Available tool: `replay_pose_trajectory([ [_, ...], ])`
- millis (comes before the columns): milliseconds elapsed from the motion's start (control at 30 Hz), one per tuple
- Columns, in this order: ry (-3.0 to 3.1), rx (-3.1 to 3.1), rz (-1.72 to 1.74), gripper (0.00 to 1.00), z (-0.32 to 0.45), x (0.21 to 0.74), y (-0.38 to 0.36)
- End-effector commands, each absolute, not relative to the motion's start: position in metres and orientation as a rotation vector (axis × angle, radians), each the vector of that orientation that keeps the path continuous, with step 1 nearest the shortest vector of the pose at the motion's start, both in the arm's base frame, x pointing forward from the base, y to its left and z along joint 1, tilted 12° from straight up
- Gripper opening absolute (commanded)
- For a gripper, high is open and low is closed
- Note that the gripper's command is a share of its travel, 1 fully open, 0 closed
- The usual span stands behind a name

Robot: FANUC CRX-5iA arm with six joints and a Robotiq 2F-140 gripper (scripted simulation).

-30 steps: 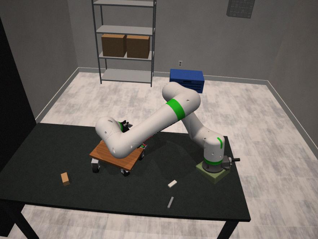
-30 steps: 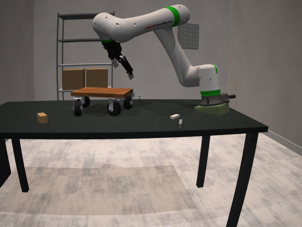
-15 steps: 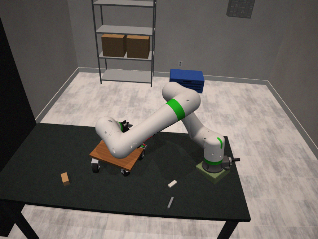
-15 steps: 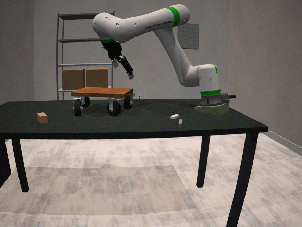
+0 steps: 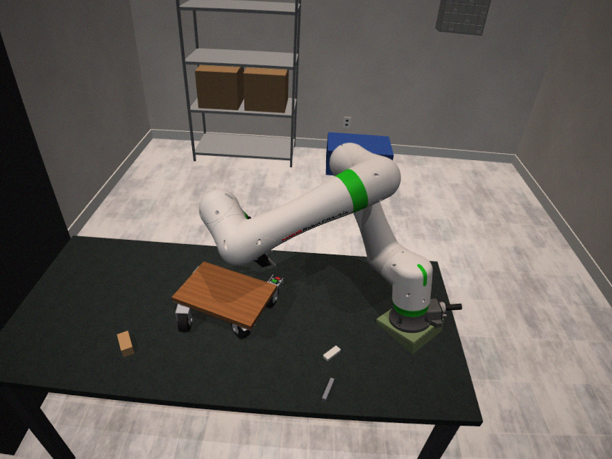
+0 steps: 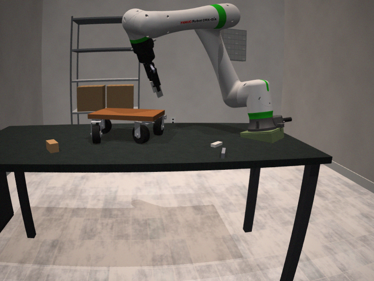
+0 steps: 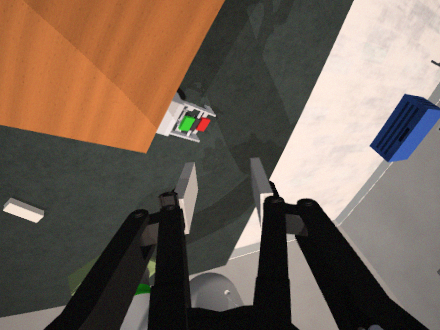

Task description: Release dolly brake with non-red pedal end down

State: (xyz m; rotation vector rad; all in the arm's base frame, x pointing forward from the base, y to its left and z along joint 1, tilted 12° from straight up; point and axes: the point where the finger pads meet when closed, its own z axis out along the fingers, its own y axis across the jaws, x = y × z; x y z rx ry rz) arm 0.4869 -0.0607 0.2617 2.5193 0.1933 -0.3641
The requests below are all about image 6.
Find wooden dolly on casters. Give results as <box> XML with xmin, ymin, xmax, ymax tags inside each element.
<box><xmin>88</xmin><ymin>108</ymin><xmax>167</xmax><ymax>144</ymax></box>

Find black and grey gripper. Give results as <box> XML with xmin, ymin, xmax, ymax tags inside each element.
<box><xmin>137</xmin><ymin>49</ymin><xmax>163</xmax><ymax>98</ymax></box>

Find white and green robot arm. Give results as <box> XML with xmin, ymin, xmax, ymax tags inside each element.
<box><xmin>122</xmin><ymin>3</ymin><xmax>292</xmax><ymax>132</ymax></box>

